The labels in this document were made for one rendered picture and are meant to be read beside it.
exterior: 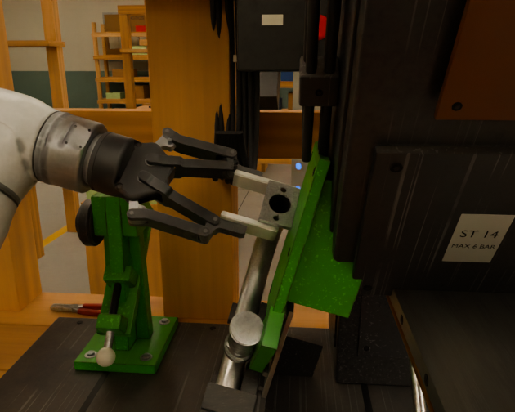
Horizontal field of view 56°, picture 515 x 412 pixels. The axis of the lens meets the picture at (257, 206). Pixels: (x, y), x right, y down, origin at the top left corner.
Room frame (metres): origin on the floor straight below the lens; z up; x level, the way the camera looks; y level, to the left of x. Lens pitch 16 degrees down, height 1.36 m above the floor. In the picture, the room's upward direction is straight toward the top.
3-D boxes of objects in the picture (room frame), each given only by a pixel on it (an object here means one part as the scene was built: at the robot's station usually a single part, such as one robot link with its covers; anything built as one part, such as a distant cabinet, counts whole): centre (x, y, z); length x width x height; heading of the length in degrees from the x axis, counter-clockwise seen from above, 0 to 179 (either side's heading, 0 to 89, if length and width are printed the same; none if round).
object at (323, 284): (0.51, -0.07, 1.17); 0.13 x 0.12 x 0.20; 85
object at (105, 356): (0.63, 0.22, 0.96); 0.06 x 0.03 x 0.06; 175
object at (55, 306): (0.87, 0.34, 0.89); 0.16 x 0.05 x 0.01; 82
